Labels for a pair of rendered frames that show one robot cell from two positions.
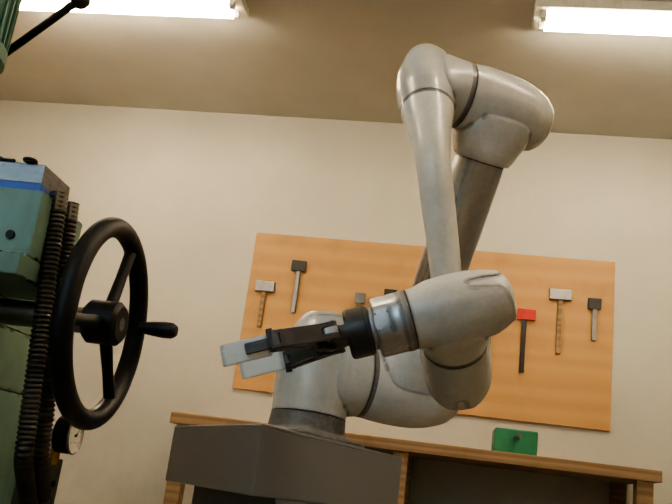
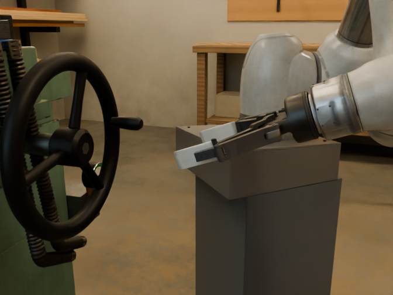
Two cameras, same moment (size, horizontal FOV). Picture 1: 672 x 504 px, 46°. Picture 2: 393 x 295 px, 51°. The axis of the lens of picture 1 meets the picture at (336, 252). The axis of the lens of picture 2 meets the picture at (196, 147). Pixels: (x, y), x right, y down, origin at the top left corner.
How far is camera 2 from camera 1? 62 cm
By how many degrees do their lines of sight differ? 34
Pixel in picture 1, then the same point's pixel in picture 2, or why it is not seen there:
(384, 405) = not seen: hidden behind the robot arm
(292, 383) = (252, 98)
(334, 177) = not seen: outside the picture
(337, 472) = (291, 167)
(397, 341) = (341, 132)
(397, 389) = not seen: hidden behind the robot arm
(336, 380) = (286, 92)
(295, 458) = (258, 167)
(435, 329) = (382, 122)
